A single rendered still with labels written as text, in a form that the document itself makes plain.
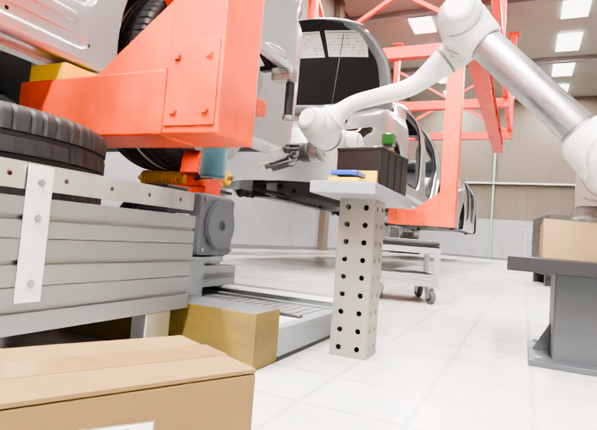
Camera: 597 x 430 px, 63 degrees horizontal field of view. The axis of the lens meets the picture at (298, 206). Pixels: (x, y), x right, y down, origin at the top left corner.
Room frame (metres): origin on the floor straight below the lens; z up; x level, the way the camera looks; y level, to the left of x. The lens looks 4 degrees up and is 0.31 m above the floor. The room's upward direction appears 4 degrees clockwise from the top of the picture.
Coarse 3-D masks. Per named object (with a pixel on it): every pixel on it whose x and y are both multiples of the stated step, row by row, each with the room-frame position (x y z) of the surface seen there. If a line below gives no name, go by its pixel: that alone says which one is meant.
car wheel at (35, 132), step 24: (0, 120) 0.84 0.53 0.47; (24, 120) 0.87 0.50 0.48; (48, 120) 0.91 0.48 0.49; (0, 144) 0.84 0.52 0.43; (24, 144) 0.87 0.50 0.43; (48, 144) 0.91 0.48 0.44; (72, 144) 0.97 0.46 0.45; (96, 144) 1.05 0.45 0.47; (72, 168) 0.98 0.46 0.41; (96, 168) 1.07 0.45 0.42; (0, 192) 0.85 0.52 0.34; (24, 192) 0.88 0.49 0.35
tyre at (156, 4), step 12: (132, 0) 1.69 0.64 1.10; (144, 0) 1.65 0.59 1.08; (156, 0) 1.60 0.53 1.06; (132, 12) 1.61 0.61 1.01; (144, 12) 1.57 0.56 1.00; (156, 12) 1.57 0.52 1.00; (132, 24) 1.56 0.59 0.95; (144, 24) 1.55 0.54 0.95; (120, 36) 1.57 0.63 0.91; (132, 36) 1.54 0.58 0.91; (120, 48) 1.56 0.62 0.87; (132, 156) 1.78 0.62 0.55; (156, 156) 1.72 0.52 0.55; (168, 156) 1.70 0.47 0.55; (180, 156) 1.74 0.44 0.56; (144, 168) 1.88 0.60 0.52; (156, 168) 1.85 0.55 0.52; (168, 168) 1.82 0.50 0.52
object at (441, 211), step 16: (448, 80) 4.95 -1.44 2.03; (464, 80) 4.99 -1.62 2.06; (448, 96) 4.94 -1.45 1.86; (448, 112) 4.94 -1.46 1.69; (448, 128) 4.93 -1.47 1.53; (448, 144) 4.93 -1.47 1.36; (448, 160) 4.93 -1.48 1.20; (448, 176) 4.92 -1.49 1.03; (448, 192) 4.92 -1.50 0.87; (416, 208) 5.06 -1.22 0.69; (432, 208) 4.99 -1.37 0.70; (448, 208) 4.91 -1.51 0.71; (400, 224) 5.22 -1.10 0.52; (416, 224) 5.04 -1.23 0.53; (432, 224) 4.98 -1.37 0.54; (448, 224) 4.91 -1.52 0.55
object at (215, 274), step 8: (208, 264) 1.96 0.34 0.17; (216, 264) 2.01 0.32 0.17; (224, 264) 2.04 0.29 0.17; (208, 272) 1.85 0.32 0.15; (216, 272) 1.89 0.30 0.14; (224, 272) 1.95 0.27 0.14; (232, 272) 2.00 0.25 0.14; (208, 280) 1.85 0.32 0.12; (216, 280) 1.90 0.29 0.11; (224, 280) 1.95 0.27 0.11; (232, 280) 2.00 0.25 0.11
